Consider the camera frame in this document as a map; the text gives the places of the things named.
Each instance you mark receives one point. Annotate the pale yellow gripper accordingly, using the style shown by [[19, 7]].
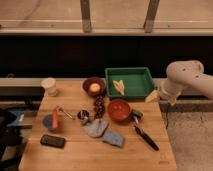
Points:
[[152, 97]]

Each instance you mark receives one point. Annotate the yellow banana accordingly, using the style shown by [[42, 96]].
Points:
[[119, 86]]

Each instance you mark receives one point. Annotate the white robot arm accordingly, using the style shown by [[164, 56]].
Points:
[[181, 75]]

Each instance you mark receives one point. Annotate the red bowl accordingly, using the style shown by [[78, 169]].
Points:
[[118, 110]]

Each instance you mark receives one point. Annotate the dark maroon bowl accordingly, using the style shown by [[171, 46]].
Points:
[[89, 81]]

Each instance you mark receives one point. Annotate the green plastic tray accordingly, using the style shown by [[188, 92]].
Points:
[[138, 82]]

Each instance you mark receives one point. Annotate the bunch of dark grapes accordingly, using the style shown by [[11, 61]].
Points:
[[99, 107]]

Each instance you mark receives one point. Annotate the blue sponge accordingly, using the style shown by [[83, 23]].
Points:
[[113, 138]]

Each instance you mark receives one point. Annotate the yellow round fruit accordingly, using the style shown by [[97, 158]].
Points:
[[94, 87]]

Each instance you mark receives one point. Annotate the grey cloth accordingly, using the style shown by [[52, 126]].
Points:
[[96, 128]]

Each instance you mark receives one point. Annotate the small dark metal cup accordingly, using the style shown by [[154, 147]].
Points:
[[83, 115]]

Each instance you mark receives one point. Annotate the orange carrot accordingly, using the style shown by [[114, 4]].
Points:
[[55, 119]]

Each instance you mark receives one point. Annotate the white paper cup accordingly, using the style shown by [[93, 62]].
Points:
[[49, 85]]

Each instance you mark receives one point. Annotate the black smartphone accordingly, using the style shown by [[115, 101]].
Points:
[[53, 141]]

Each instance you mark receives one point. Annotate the black chair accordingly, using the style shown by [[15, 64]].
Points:
[[10, 135]]

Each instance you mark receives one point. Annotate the black handled utensil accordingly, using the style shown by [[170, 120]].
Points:
[[146, 138]]

